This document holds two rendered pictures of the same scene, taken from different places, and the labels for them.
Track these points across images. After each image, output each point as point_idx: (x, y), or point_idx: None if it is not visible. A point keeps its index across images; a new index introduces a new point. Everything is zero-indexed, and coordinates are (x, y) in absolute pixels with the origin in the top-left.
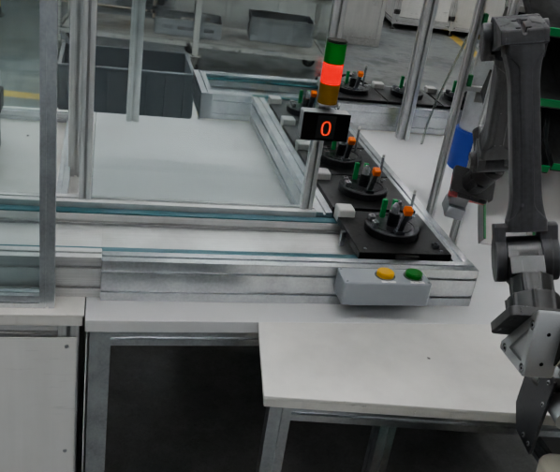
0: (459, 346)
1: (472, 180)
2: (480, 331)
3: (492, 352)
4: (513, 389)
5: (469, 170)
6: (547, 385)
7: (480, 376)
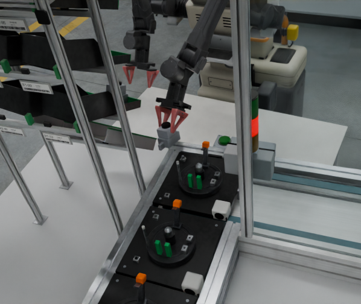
0: (215, 136)
1: (186, 88)
2: (191, 142)
3: (200, 129)
4: (213, 111)
5: (182, 91)
6: None
7: (222, 119)
